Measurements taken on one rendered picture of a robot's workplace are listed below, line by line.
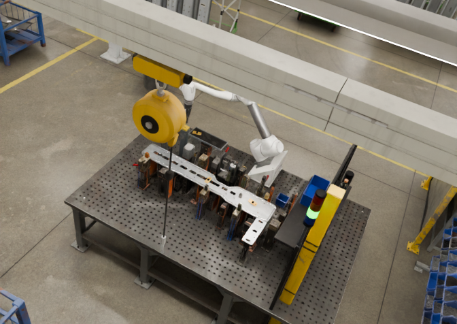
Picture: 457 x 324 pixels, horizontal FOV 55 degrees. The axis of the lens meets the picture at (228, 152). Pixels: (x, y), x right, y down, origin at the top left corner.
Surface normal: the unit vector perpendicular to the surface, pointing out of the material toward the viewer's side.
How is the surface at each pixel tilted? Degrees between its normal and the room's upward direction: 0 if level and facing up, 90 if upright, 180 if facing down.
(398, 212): 0
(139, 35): 90
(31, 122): 0
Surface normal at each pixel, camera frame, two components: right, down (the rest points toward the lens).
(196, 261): 0.15, -0.73
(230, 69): -0.44, 0.55
